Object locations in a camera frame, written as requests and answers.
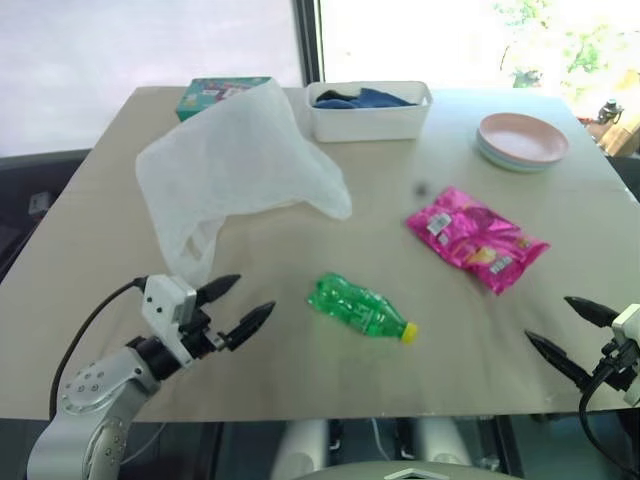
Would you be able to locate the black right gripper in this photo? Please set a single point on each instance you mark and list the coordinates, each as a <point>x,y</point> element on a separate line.
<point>620,367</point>

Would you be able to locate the black background device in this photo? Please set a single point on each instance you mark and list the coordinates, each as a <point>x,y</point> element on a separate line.
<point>610,112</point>

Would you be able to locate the pale blue plastic plate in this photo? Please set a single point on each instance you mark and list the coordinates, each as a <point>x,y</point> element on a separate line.
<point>484,149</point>

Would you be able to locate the crushed green plastic bottle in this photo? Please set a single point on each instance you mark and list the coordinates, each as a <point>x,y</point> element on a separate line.
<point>350,305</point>

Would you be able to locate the blue cloth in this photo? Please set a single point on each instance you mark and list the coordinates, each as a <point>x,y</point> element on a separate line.
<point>380,98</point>

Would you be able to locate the black cloth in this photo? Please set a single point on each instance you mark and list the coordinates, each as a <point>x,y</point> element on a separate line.
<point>332,95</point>

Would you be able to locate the pale green plastic plate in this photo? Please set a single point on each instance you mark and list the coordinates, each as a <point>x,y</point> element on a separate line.
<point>520,170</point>

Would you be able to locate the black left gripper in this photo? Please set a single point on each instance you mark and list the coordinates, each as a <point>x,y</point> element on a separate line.
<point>202,336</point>

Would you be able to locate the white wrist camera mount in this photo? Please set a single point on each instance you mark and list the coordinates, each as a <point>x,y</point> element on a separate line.
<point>629,320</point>
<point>162,305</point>

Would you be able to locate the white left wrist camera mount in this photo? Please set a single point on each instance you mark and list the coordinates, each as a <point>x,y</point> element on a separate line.
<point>162,305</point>

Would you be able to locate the pink plastic plate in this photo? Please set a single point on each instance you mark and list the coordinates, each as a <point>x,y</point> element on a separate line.
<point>522,137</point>

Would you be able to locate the teal tissue box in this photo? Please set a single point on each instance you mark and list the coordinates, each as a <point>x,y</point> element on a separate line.
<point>200,97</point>

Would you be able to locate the pink snack packet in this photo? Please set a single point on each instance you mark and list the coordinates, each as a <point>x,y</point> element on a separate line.
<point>475,235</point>

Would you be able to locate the white plastic storage basket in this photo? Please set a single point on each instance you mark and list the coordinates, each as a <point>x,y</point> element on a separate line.
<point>365,125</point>

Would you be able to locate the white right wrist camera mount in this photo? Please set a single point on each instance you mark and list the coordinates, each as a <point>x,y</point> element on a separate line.
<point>629,320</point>

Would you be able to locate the dark window frame post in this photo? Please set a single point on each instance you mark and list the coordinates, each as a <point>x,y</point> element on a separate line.
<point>310,40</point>

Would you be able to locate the dark furniture beside table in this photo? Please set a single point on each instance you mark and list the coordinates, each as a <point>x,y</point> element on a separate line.
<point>30,210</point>

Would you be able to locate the white translucent plastic bag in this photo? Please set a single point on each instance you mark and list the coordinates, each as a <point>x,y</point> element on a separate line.
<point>240,160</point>

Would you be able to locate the grey robot torso top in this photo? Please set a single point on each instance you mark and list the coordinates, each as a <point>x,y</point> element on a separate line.
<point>400,471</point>

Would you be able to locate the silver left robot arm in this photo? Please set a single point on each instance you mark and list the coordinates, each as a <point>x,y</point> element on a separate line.
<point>95,395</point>

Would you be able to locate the grey rounded robot leg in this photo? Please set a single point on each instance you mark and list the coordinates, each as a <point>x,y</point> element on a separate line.
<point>300,450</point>
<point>442,445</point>

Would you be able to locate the brown cardboard box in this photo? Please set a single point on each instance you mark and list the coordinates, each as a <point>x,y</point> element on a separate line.
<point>617,137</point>

